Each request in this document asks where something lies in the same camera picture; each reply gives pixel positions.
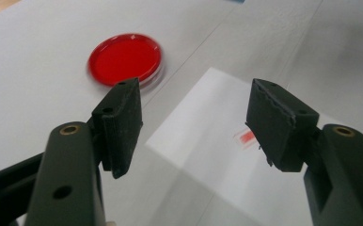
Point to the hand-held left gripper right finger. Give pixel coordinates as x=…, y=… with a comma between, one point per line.
x=273, y=132

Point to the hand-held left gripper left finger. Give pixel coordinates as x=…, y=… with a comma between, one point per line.
x=120, y=132

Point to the round red ink pad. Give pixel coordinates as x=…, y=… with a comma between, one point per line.
x=123, y=58

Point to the white paper sheet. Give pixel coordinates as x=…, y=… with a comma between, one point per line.
x=201, y=135

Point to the white table cover board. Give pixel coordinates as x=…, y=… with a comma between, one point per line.
x=29, y=78

